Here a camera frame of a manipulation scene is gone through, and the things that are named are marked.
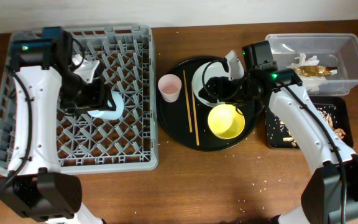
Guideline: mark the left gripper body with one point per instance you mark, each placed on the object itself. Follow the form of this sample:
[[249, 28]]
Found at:
[[86, 96]]

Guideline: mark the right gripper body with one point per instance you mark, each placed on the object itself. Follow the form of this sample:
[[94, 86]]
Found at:
[[234, 91]]

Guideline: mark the yellow bowl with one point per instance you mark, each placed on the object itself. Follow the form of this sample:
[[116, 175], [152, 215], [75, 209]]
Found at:
[[225, 122]]

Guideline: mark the blue plastic cup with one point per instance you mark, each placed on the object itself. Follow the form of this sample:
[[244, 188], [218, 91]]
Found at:
[[115, 108]]

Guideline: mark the pink plastic cup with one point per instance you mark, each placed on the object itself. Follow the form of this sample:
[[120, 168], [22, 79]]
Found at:
[[169, 86]]

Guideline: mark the peanut shells and rice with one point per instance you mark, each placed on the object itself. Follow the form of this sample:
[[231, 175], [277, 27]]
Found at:
[[279, 137]]

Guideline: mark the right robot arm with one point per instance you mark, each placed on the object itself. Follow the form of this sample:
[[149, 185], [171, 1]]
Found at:
[[331, 195]]

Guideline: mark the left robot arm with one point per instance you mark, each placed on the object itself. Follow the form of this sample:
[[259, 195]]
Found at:
[[46, 78]]

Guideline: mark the grey dishwasher rack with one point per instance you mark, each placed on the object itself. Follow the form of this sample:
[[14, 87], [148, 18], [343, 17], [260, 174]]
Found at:
[[88, 145]]

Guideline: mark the grey round plate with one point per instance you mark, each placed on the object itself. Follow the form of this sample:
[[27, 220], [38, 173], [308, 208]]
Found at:
[[209, 69]]

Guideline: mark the round black tray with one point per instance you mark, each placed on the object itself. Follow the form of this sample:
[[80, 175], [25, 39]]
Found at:
[[174, 119]]

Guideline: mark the left wooden chopstick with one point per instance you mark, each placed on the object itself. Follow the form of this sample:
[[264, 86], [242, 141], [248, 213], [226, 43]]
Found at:
[[187, 103]]

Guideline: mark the wooden chopstick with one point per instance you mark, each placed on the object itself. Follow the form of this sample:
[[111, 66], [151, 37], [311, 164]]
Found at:
[[195, 117], [187, 103]]

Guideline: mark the right wooden chopstick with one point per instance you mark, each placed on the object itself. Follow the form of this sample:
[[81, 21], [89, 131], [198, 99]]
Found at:
[[195, 117]]

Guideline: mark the crumpled white tissue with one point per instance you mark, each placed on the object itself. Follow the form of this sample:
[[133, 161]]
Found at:
[[310, 83]]

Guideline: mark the gold foil wrapper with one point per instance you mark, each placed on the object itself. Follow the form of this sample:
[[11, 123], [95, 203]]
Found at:
[[315, 71]]

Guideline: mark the rectangular black tray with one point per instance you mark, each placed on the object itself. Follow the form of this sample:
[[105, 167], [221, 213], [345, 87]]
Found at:
[[330, 100]]

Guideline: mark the clear plastic bin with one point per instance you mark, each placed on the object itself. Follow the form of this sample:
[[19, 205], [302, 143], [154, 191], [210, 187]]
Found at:
[[331, 49]]

